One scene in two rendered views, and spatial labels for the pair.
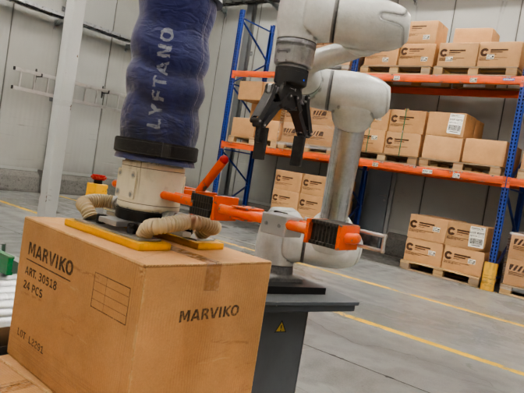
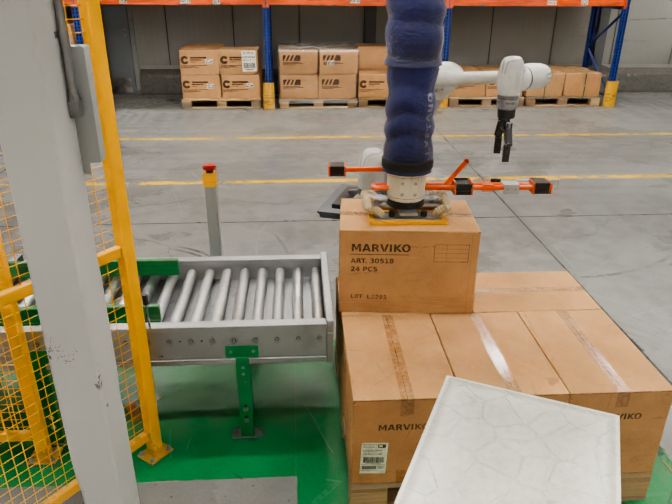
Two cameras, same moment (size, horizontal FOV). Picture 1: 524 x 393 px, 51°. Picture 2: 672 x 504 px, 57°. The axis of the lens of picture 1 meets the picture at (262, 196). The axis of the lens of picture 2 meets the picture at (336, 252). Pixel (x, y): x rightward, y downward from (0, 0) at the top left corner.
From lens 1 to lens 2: 241 cm
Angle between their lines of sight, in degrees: 46
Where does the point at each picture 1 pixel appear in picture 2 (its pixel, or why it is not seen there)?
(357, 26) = (538, 84)
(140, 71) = (418, 123)
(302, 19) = (520, 86)
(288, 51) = (514, 104)
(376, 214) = (120, 52)
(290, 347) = not seen: hidden behind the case
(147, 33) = (421, 99)
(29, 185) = not seen: outside the picture
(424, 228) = (197, 63)
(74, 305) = (416, 265)
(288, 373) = not seen: hidden behind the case
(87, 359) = (436, 287)
